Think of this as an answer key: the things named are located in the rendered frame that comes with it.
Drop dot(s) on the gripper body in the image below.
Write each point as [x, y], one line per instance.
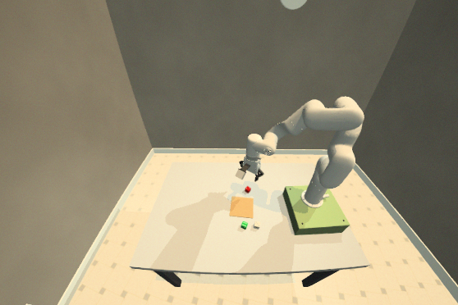
[254, 166]

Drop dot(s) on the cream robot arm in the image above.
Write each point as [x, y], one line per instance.
[333, 168]

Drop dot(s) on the tan flat mat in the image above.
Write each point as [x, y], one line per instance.
[242, 207]

